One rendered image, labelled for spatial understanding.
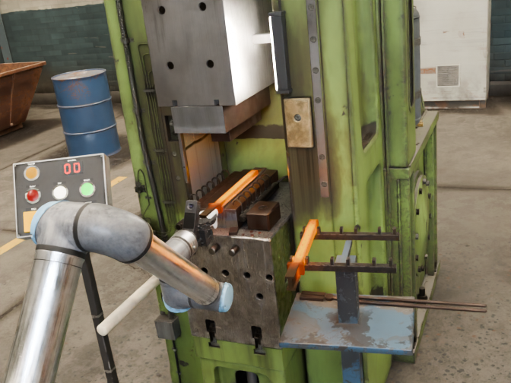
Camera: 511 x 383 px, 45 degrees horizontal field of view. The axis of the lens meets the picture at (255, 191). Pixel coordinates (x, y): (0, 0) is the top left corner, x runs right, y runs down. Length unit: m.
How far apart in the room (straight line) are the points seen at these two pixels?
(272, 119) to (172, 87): 0.56
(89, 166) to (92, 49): 7.51
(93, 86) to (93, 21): 3.12
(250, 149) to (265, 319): 0.75
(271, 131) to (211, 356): 0.94
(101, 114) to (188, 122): 4.64
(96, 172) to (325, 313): 0.97
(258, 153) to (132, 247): 1.25
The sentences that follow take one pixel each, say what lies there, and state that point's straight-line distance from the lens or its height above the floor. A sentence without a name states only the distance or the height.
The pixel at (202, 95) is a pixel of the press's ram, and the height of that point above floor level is 1.40.
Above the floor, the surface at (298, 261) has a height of 0.98.
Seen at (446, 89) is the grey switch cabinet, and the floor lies 0.24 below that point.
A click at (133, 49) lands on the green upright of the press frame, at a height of 1.55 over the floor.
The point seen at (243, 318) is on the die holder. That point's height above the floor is 0.58.
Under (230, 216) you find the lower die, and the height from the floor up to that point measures 0.96.
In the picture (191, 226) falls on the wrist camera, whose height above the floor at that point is 1.01.
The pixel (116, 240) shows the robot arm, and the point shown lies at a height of 1.24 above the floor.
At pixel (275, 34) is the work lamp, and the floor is 1.57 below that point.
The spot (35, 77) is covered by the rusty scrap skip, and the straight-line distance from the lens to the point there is 8.86.
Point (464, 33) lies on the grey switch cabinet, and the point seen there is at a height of 0.83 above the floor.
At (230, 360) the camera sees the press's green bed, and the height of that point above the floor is 0.38.
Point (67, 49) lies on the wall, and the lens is 10.10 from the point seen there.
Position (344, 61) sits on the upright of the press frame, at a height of 1.47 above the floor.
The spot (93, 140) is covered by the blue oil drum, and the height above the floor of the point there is 0.21.
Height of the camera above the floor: 1.80
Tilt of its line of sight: 20 degrees down
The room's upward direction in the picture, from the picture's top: 7 degrees counter-clockwise
